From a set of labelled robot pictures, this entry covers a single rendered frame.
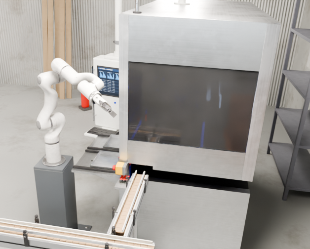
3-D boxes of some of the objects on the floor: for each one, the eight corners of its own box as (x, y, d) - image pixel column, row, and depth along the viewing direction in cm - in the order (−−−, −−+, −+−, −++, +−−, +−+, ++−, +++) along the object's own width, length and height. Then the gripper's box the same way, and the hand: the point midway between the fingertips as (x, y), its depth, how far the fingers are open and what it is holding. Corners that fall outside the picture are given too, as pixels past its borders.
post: (128, 258, 304) (130, 13, 220) (126, 263, 299) (128, 14, 215) (121, 256, 305) (121, 13, 221) (119, 262, 300) (118, 14, 215)
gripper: (97, 107, 228) (113, 122, 220) (86, 96, 212) (102, 112, 205) (105, 99, 228) (121, 114, 221) (94, 87, 213) (111, 103, 205)
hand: (111, 112), depth 213 cm, fingers open, 8 cm apart
